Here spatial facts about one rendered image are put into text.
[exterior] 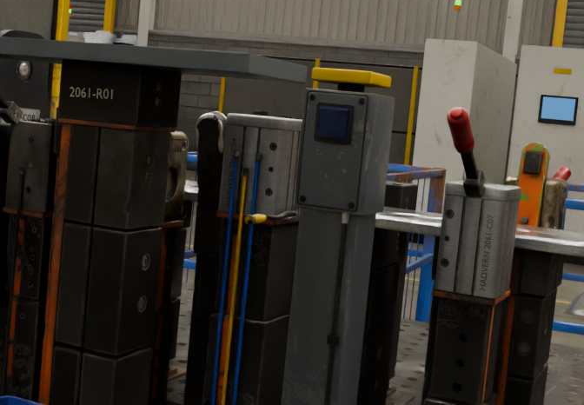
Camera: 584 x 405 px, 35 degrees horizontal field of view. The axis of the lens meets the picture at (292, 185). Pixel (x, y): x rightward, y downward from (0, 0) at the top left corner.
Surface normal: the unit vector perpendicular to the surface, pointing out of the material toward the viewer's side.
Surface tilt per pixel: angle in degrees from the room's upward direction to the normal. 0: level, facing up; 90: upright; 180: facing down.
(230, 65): 90
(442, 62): 90
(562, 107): 90
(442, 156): 90
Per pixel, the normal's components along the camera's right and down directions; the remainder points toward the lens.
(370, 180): 0.91, 0.11
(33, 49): -0.40, 0.03
